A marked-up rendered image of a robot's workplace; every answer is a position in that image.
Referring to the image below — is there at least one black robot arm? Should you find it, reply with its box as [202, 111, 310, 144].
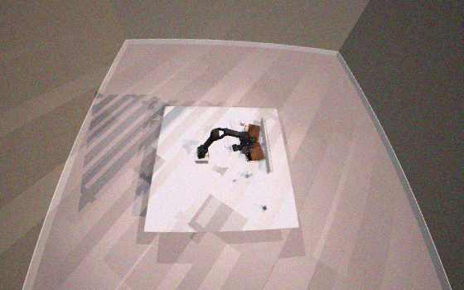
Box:
[197, 128, 257, 159]

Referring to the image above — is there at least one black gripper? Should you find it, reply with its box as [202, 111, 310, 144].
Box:
[232, 142, 254, 152]

